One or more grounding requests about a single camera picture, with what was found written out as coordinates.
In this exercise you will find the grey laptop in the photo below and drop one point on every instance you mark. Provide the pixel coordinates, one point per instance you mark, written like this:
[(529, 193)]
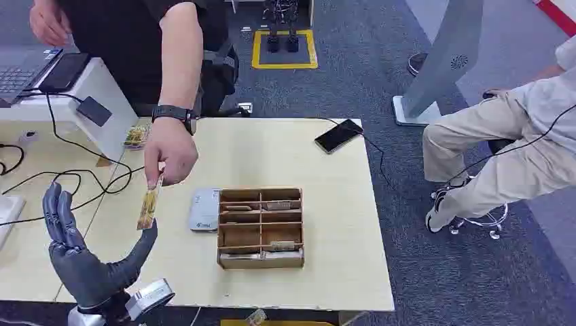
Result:
[(20, 72)]

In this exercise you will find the black power adapter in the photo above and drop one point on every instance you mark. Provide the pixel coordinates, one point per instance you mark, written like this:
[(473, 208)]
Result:
[(93, 111)]

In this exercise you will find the white floor plug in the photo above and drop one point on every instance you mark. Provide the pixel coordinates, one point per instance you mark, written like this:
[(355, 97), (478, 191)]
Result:
[(245, 107)]

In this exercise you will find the black smartphone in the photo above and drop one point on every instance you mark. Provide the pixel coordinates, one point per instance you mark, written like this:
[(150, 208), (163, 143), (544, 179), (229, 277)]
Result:
[(338, 136)]

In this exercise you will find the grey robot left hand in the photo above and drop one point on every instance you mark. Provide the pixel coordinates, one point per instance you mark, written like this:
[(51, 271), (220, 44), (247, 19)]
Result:
[(81, 270)]

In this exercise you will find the person's hand holding card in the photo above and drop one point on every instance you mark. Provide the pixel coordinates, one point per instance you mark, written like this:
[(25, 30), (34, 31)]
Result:
[(171, 150)]

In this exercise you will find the grey kiosk stand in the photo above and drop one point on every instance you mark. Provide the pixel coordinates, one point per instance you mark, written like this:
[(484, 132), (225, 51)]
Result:
[(443, 58)]

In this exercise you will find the white tray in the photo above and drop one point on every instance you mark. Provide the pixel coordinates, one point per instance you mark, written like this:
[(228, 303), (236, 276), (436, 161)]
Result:
[(9, 216)]

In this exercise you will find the black robot legs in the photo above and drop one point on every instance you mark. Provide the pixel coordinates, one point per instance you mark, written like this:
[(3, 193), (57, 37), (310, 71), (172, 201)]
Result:
[(282, 22)]

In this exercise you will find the yellow printed card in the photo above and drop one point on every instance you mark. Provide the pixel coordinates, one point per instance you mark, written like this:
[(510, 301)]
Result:
[(149, 204)]

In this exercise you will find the chrome office chair base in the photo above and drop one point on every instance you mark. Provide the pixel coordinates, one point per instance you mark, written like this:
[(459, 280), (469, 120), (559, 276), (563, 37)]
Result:
[(483, 220)]

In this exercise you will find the white desk riser box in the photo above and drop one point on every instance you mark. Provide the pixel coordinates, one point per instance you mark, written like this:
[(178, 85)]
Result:
[(101, 108)]

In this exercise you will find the black shoe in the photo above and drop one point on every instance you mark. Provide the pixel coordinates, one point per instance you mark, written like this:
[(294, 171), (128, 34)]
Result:
[(416, 63)]

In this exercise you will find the black tablet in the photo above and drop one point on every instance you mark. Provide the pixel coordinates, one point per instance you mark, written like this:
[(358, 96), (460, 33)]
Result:
[(65, 72)]

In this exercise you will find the standing person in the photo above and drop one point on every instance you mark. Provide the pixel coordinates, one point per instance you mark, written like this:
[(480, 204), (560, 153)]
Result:
[(121, 49)]

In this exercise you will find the black wristwatch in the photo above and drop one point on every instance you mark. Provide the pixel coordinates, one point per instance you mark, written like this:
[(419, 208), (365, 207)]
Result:
[(175, 113)]

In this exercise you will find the person's bare hand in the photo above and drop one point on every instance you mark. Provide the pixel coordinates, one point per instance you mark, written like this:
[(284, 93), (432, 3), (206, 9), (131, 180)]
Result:
[(47, 22)]

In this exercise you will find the card below desk edge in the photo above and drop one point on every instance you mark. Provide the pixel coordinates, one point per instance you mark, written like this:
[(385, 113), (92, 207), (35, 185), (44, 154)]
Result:
[(256, 317)]

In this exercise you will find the card in wooden box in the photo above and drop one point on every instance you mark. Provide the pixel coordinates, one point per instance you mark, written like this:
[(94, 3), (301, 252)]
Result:
[(237, 208), (240, 256), (278, 205), (282, 246)]

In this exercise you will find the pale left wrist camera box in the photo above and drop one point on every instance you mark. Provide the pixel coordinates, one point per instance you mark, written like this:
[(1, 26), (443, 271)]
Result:
[(149, 297)]

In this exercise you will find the small white desk gadget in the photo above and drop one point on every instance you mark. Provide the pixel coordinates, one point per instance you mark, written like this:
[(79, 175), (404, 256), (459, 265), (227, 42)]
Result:
[(28, 137)]

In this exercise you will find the seated person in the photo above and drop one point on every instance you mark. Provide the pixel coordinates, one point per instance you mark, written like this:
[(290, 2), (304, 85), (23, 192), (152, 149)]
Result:
[(517, 153)]

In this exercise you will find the wooden card box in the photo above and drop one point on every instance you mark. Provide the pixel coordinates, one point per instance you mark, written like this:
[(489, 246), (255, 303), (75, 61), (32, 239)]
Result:
[(243, 236)]

